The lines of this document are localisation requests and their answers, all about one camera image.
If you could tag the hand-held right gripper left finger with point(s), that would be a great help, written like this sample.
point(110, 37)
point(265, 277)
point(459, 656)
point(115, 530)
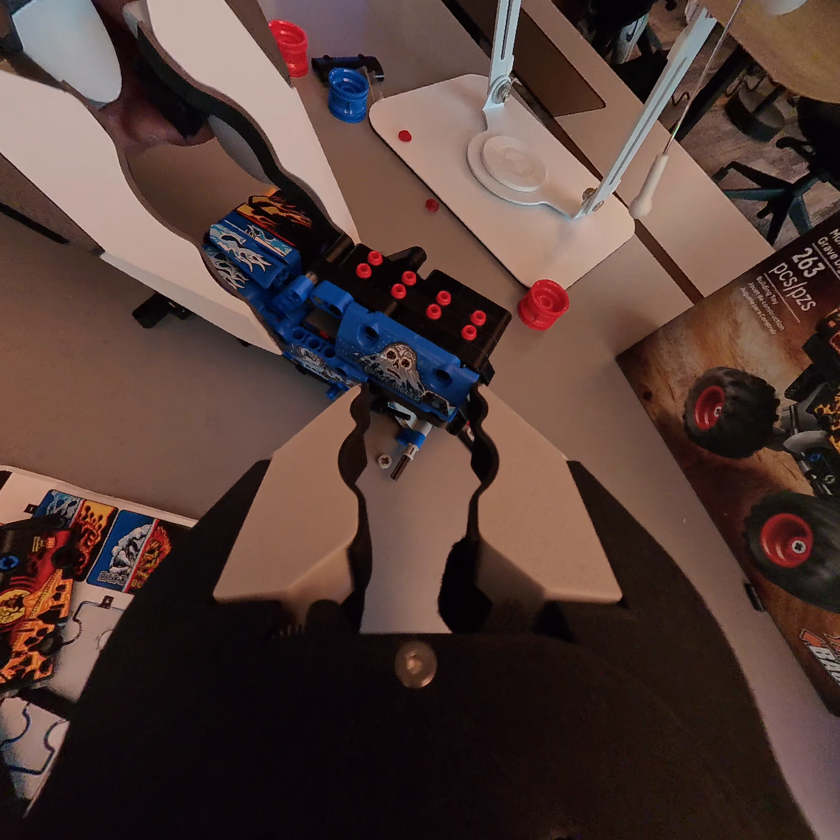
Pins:
point(289, 525)

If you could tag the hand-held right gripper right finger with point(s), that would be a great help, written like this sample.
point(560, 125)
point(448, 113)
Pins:
point(544, 525)

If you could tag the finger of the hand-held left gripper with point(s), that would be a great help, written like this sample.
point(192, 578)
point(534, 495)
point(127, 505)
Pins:
point(98, 197)
point(262, 85)

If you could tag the black blue brick truck model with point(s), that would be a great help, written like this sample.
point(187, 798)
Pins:
point(394, 328)

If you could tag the black skull sticker panel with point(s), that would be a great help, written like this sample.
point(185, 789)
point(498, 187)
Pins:
point(33, 590)

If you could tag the red wheel hub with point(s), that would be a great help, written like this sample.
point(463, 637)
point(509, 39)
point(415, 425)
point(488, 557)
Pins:
point(543, 304)
point(289, 46)

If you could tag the blue wheel hub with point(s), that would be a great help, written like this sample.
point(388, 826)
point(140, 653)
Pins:
point(348, 95)

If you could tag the black connector block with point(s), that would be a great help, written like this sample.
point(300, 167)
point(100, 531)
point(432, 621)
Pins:
point(348, 64)

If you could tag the monster truck set box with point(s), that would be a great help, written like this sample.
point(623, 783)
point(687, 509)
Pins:
point(722, 525)

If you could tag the sticker sheet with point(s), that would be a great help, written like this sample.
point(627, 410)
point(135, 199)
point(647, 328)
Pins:
point(98, 623)

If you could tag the black office chair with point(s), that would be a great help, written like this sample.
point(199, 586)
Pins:
point(787, 177)

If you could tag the wooden book stand tray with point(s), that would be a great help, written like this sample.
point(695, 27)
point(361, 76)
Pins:
point(787, 52)

